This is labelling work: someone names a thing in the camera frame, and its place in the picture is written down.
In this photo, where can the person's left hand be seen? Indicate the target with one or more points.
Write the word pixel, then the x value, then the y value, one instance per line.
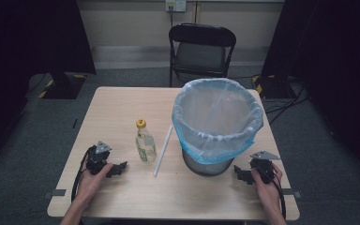
pixel 90 186

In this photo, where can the white plastic stick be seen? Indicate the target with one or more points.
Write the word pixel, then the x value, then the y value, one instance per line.
pixel 163 150

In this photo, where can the black folding chair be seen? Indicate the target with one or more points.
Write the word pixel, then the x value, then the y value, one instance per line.
pixel 201 53

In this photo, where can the grey metal mesh trash bin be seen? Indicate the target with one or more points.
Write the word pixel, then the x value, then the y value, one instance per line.
pixel 206 168

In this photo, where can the translucent blue bin bag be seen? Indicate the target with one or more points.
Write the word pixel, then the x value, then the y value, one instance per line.
pixel 215 137

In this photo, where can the black stand base striped tape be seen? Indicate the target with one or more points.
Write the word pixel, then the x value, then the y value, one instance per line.
pixel 272 87
pixel 61 86

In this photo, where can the grey table edge bracket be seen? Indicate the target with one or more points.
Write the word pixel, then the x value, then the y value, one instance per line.
pixel 294 194
pixel 56 193

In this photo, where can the white wall socket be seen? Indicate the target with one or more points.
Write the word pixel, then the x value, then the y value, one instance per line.
pixel 175 5

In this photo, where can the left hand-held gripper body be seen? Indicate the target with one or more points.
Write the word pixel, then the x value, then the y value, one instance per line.
pixel 97 161

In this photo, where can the clear bottle with yellow cap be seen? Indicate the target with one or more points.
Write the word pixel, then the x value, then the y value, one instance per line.
pixel 145 146

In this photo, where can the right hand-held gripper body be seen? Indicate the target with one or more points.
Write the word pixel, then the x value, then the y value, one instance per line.
pixel 264 168

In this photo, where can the person's right hand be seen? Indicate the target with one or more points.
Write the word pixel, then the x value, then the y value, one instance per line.
pixel 268 193

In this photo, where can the dark curtain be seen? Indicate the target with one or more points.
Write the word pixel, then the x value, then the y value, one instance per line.
pixel 22 62
pixel 334 62

